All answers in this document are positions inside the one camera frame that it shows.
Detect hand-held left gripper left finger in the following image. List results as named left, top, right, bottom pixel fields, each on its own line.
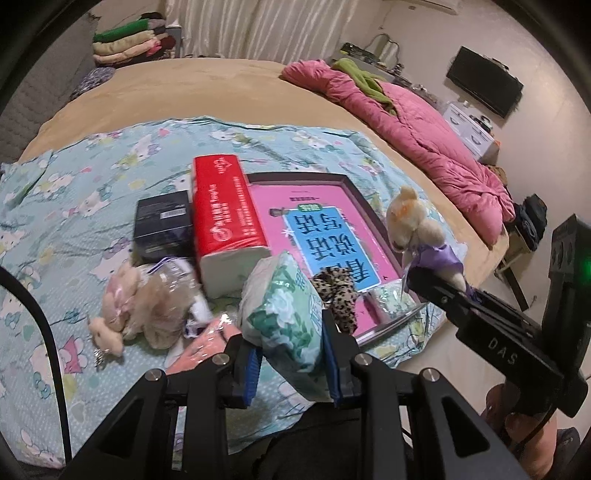
left=60, top=335, right=264, bottom=480

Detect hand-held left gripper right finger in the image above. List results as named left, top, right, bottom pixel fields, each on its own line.
left=321, top=309, right=525, bottom=480

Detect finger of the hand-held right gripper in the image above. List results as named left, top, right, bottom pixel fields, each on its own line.
left=407, top=266, right=483, bottom=332

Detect salmon pink packet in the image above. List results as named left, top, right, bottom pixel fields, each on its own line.
left=165, top=318, right=243, bottom=376

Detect large green floral tissue packet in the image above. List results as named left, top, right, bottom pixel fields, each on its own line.
left=239, top=251, right=326, bottom=401

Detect white plush with purple dress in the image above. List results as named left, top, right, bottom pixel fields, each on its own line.
left=385, top=186, right=476, bottom=296

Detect small pink plush bear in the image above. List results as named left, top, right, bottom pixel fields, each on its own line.
left=88, top=264, right=144, bottom=357

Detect shallow purple box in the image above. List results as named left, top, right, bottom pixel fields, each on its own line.
left=247, top=172, right=428, bottom=347

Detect person's right hand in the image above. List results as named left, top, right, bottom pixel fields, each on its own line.
left=480, top=382, right=561, bottom=467

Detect small green floral tissue packet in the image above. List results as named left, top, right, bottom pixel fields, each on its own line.
left=369, top=281, right=419, bottom=319

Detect leopard print scrunchie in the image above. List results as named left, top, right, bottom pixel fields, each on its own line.
left=309, top=267, right=359, bottom=334

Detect wooden stool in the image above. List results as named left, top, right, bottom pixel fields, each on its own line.
left=494, top=231, right=532, bottom=311

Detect person's dark clothing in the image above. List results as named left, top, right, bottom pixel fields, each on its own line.
left=175, top=401, right=416, bottom=480

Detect dark bag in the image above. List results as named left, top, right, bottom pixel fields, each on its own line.
left=515, top=194, right=549, bottom=245

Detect pink quilt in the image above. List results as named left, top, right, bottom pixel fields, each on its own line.
left=281, top=59, right=515, bottom=246

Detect red tissue pack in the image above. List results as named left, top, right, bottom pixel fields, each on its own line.
left=191, top=154, right=271, bottom=298

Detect pink book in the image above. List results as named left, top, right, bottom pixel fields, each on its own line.
left=249, top=182, right=402, bottom=333

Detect white drawer cabinet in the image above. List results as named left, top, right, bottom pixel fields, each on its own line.
left=441, top=102, right=499, bottom=164

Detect black box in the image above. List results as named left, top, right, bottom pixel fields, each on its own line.
left=132, top=189, right=195, bottom=267

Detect cluttered dresser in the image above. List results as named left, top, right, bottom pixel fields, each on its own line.
left=339, top=42, right=444, bottom=102

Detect green cloth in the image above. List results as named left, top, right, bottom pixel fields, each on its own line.
left=331, top=58, right=398, bottom=116

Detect light blue printed blanket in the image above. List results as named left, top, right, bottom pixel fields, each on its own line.
left=0, top=117, right=446, bottom=469

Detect arched mirror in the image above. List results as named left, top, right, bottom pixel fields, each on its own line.
left=369, top=33, right=402, bottom=70

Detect beige bed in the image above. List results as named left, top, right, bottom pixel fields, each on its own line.
left=18, top=58, right=509, bottom=287

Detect white air conditioner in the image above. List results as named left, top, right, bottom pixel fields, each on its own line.
left=406, top=0, right=462, bottom=12

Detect white curtain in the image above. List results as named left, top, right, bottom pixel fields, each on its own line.
left=164, top=0, right=393, bottom=61

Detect purple patterned cloth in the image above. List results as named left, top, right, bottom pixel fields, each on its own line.
left=69, top=66, right=116, bottom=99

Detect grey quilted headboard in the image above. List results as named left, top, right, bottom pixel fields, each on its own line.
left=0, top=14, right=100, bottom=167

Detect stack of folded clothes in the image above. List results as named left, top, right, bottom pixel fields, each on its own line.
left=92, top=16, right=178, bottom=65

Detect black cable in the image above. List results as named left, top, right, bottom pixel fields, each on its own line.
left=0, top=267, right=75, bottom=462

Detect black wall television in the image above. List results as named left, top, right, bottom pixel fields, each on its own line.
left=445, top=45, right=525, bottom=120

